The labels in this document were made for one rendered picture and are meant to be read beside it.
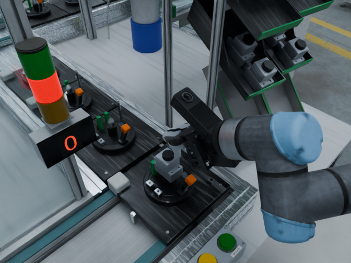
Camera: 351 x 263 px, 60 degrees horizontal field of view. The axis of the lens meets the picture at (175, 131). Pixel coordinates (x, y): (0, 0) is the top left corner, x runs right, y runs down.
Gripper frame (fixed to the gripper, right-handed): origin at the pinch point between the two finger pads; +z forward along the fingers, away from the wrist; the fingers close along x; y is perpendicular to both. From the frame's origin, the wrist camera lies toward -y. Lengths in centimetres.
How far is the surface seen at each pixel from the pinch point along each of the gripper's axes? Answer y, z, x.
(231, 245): 29.4, -7.3, -1.9
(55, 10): -62, 116, 38
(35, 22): -58, 111, 22
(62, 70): -27, 69, 9
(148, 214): 17.8, 8.8, -10.2
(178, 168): 10.8, 3.9, 0.8
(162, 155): 5.6, 4.4, -1.3
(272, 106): 13.3, 2.8, 41.3
